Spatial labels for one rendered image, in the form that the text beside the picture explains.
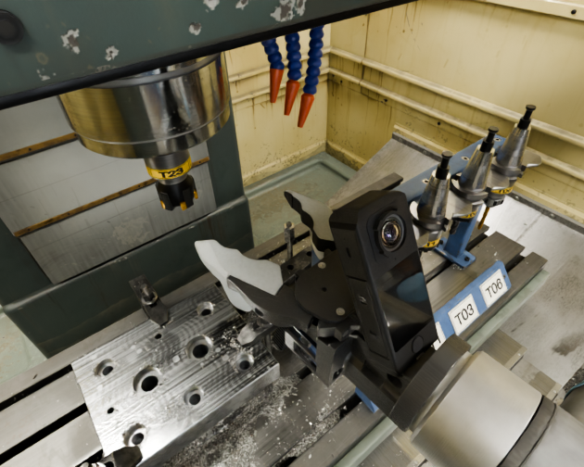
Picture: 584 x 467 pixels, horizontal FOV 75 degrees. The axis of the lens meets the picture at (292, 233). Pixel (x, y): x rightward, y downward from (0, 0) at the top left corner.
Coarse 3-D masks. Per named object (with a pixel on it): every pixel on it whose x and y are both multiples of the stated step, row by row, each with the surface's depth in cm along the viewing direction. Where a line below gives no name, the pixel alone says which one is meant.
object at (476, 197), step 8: (456, 176) 66; (456, 184) 64; (488, 184) 64; (456, 192) 63; (464, 192) 62; (472, 192) 62; (480, 192) 62; (488, 192) 64; (472, 200) 63; (480, 200) 63
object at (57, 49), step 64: (0, 0) 13; (64, 0) 14; (128, 0) 16; (192, 0) 17; (256, 0) 19; (320, 0) 21; (384, 0) 24; (0, 64) 14; (64, 64) 15; (128, 64) 17
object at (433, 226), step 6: (414, 204) 60; (414, 210) 59; (450, 210) 59; (414, 216) 58; (420, 216) 58; (450, 216) 58; (420, 222) 58; (426, 222) 57; (432, 222) 57; (438, 222) 57; (444, 222) 58; (426, 228) 58; (432, 228) 57; (438, 228) 57; (444, 228) 59; (432, 234) 58
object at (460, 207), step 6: (450, 192) 64; (450, 198) 63; (456, 198) 62; (462, 198) 62; (450, 204) 62; (456, 204) 61; (462, 204) 61; (468, 204) 61; (456, 210) 60; (462, 210) 60; (468, 210) 60; (456, 216) 60; (462, 216) 60
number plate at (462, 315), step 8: (464, 304) 79; (472, 304) 80; (448, 312) 77; (456, 312) 78; (464, 312) 79; (472, 312) 80; (456, 320) 78; (464, 320) 79; (472, 320) 80; (456, 328) 78
